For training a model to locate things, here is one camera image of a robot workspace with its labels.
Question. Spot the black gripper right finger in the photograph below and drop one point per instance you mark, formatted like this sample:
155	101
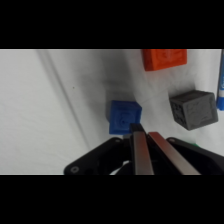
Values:
173	156

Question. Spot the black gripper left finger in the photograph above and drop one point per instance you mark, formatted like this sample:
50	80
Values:
141	153

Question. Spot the blue cube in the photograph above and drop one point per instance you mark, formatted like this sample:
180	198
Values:
124	116

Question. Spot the gray cube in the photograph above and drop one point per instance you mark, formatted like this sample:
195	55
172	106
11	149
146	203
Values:
195	109

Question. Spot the orange cube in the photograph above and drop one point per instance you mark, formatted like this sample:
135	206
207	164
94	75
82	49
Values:
164	59

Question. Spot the blue white marker pen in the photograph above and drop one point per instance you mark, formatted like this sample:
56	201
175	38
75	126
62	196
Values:
220	86

